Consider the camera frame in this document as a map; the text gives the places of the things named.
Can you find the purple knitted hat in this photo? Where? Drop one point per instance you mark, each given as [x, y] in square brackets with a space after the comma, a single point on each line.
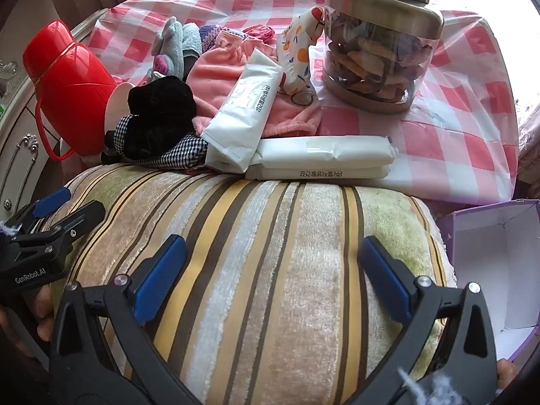
[209, 36]

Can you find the beige round piece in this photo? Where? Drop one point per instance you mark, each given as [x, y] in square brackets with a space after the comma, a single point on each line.
[116, 105]

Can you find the pink checkered tablecloth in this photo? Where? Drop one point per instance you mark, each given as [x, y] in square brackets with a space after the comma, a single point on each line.
[443, 135]

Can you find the white orange-print cloth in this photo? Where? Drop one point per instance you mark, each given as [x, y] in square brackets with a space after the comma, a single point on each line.
[295, 50]

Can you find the white tissue pack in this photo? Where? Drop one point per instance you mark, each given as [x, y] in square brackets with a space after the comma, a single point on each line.
[325, 149]
[320, 173]
[240, 114]

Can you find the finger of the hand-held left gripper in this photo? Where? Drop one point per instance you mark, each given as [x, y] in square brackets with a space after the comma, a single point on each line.
[50, 200]
[80, 219]

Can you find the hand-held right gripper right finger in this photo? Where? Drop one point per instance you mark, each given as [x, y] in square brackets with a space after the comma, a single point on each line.
[386, 278]

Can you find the light blue towel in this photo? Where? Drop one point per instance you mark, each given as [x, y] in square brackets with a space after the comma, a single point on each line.
[192, 42]

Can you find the grey plush pig toy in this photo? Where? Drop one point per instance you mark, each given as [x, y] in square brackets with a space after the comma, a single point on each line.
[171, 57]

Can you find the purple cardboard box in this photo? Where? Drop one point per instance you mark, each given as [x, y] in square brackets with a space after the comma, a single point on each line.
[481, 270]

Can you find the red knitted item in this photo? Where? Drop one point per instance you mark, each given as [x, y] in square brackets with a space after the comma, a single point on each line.
[259, 33]

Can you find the striped velvet cushion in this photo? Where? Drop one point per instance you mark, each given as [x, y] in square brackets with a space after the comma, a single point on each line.
[270, 261]

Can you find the pink lace curtain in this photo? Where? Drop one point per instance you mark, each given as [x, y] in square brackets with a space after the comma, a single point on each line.
[529, 156]

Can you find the person's left hand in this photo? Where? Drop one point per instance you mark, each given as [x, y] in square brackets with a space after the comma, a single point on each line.
[44, 303]

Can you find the black plush cloth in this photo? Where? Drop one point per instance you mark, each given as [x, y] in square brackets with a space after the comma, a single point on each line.
[160, 105]

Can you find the red thermos flask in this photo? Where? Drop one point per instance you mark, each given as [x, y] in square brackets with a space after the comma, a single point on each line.
[71, 88]

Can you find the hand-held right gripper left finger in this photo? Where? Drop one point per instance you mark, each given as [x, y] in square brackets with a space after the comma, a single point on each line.
[162, 278]

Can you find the pink plush elephant shorts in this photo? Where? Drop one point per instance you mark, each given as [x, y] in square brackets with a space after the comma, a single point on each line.
[219, 61]

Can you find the glass jar with metal lid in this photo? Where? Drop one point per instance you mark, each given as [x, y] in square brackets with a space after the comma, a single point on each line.
[379, 29]

